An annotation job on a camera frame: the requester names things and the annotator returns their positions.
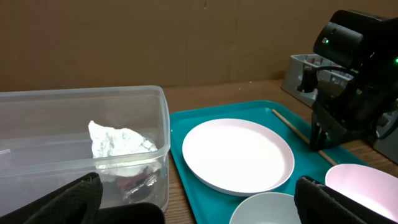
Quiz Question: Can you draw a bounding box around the white round plate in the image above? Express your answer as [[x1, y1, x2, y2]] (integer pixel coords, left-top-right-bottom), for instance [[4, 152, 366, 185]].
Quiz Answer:
[[182, 118, 295, 196]]

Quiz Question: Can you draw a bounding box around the red snack wrapper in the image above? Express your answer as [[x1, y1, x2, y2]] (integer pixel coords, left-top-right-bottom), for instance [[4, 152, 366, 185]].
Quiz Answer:
[[116, 170, 160, 204]]

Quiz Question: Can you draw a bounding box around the wooden chopstick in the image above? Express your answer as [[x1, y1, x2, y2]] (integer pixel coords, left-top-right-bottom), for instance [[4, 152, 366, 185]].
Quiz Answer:
[[272, 109, 337, 166]]

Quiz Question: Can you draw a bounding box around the black tray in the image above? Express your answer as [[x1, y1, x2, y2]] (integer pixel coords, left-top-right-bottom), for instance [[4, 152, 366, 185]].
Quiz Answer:
[[94, 202, 165, 224]]

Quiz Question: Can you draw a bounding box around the teal serving tray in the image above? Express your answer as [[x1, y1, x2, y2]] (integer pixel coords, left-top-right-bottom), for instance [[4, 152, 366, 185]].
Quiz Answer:
[[169, 100, 371, 224]]

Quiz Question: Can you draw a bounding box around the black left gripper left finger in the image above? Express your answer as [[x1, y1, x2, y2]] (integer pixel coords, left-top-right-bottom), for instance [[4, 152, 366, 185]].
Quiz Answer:
[[1, 172, 103, 224]]

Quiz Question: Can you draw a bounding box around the clear plastic bin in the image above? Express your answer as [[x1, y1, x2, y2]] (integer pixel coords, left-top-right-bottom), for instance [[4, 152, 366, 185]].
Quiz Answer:
[[1, 86, 170, 215]]

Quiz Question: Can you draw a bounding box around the white tissue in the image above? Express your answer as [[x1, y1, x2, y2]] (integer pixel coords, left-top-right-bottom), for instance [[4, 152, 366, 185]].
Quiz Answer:
[[88, 121, 162, 177]]

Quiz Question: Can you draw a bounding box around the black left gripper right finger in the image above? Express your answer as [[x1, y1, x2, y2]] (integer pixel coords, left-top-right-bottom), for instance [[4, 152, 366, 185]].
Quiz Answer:
[[294, 175, 396, 224]]

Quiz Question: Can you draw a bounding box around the grey bowl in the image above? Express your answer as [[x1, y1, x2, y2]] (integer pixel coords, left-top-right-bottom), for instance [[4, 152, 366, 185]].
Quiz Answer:
[[229, 192, 301, 224]]

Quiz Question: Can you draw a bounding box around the grey dishwasher rack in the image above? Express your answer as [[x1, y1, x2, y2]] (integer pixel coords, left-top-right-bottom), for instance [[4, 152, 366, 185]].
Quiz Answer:
[[282, 54, 397, 162]]

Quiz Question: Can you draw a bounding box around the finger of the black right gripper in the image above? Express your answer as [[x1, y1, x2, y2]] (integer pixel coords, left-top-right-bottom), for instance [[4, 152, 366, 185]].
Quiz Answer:
[[309, 124, 326, 151]]

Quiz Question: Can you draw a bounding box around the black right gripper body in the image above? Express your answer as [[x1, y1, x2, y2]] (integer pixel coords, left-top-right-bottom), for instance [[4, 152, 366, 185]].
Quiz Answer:
[[312, 80, 395, 146]]

